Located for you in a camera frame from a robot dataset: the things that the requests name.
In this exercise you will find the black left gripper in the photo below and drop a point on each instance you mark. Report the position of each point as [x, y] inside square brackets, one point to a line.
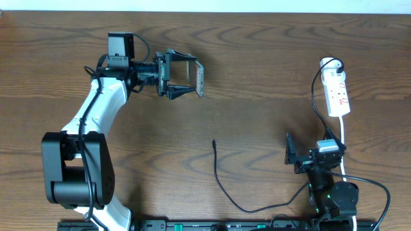
[163, 73]

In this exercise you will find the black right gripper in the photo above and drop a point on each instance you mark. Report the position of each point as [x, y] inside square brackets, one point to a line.
[291, 158]

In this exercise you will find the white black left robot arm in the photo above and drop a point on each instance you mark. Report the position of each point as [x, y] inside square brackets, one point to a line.
[78, 170]

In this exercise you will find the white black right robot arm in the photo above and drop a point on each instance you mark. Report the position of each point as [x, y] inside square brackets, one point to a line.
[334, 201]

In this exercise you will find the white power strip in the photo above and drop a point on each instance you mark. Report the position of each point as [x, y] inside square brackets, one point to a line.
[333, 79]

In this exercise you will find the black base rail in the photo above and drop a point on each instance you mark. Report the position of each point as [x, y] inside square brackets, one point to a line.
[277, 224]

